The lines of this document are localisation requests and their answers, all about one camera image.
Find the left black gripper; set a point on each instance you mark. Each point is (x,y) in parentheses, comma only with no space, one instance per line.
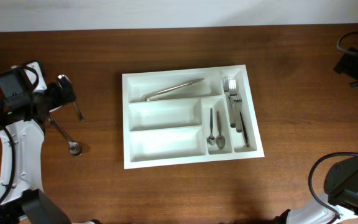
(62,98)

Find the large steel spoon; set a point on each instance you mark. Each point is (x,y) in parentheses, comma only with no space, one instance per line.
(68,92)

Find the steel fork dark handle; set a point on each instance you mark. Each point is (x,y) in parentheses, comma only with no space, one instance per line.
(244,131)

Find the steel tongs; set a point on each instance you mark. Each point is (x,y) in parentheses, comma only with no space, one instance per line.
(147,97)

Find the steel teaspoon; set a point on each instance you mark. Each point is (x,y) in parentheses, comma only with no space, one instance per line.
(211,139)
(220,139)

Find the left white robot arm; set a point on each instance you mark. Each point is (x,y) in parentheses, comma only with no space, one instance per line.
(21,191)

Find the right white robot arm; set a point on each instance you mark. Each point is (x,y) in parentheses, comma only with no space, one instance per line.
(338,202)

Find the white plastic cutlery tray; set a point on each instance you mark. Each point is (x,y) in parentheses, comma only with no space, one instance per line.
(172,128)

